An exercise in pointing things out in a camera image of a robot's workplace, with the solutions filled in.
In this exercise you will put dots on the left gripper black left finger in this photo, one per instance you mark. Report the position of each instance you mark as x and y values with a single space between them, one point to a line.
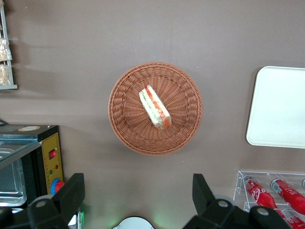
71 193

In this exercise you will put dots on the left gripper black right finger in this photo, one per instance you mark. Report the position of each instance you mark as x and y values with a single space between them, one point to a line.
205 198

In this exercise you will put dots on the triangle sandwich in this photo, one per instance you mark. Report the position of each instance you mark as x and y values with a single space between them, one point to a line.
155 107

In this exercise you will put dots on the brown round wicker basket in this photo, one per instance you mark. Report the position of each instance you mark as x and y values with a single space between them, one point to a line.
133 133

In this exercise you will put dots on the cream rectangular tray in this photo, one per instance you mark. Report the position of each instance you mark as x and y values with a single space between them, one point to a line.
278 107

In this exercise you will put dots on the red emergency stop button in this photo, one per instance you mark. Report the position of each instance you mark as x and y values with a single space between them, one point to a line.
58 185

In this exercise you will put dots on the grey metal block green light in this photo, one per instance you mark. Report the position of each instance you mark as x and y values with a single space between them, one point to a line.
79 219

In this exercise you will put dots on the clear acrylic bottle rack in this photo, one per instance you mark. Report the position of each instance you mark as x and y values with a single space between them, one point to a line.
240 188

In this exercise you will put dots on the red cola bottle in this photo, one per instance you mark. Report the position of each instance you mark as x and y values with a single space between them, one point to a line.
289 193
295 220
258 193

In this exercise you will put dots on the black food warmer yellow panel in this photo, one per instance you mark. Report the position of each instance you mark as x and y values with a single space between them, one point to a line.
51 143

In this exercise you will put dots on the steel food pan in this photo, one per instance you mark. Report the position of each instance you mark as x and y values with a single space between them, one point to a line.
10 181

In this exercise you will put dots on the clear bag beige snack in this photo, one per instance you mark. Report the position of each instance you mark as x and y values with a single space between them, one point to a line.
4 75
4 50

